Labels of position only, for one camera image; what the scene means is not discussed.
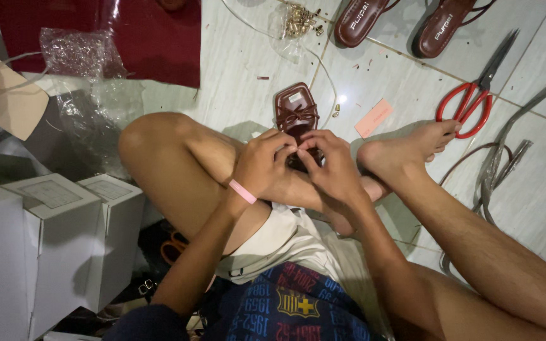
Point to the brown cardboard piece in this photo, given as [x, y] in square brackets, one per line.
[3, 90]

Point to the cream shorts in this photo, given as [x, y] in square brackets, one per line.
[282, 246]

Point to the person's right leg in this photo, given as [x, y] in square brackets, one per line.
[481, 227]

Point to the person's right hand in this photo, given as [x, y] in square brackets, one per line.
[334, 165]

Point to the person's left hand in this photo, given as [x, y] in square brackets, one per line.
[259, 165]

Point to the pink wristband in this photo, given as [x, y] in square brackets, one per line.
[242, 191]

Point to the dark red leather sheet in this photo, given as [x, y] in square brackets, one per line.
[154, 33]

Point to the pink paper tag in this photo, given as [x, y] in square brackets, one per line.
[373, 118]

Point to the bag of gold buckles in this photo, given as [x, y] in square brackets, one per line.
[299, 21]

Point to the person's leg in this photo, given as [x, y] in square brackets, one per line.
[192, 161]
[481, 227]

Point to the person's left leg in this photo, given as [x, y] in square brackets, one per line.
[192, 161]

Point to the blue patterned shirt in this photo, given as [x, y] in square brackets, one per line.
[287, 308]

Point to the brown heeled sandal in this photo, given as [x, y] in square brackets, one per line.
[443, 26]
[360, 19]

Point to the clear crumpled plastic bag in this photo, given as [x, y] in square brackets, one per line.
[88, 80]

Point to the brown bow sandal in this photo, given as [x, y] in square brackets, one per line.
[295, 111]

